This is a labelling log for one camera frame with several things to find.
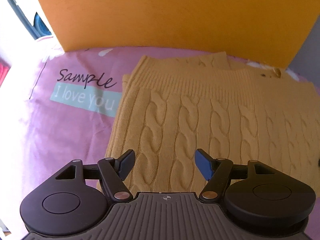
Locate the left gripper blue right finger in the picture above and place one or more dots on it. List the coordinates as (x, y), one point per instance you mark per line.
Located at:
(217, 174)

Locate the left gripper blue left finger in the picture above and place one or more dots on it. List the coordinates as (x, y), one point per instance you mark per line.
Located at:
(113, 172)

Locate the beige cable knit sweater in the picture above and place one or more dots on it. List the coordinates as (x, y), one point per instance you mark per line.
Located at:
(171, 107)

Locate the orange headboard panel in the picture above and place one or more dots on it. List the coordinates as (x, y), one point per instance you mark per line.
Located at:
(266, 31)

